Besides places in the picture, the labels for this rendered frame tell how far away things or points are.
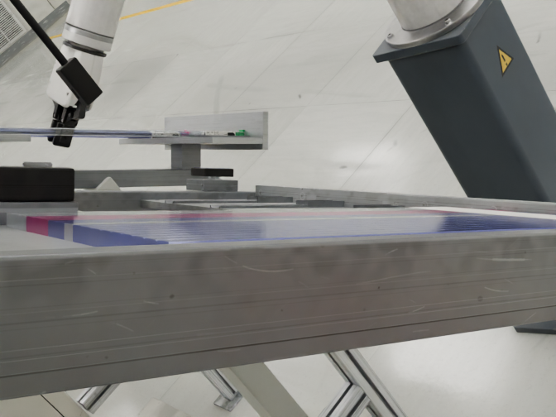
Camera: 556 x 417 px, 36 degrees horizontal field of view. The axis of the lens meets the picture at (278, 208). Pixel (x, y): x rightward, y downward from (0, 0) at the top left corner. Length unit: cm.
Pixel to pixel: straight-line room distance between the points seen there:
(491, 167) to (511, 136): 9
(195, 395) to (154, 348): 192
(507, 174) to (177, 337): 122
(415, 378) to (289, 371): 38
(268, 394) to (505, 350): 52
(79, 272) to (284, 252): 11
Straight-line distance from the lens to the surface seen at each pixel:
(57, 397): 202
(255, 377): 165
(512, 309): 58
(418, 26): 148
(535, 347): 183
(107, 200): 114
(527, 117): 157
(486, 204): 94
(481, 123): 153
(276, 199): 117
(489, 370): 184
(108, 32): 147
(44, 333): 38
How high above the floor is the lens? 125
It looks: 26 degrees down
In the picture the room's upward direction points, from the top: 36 degrees counter-clockwise
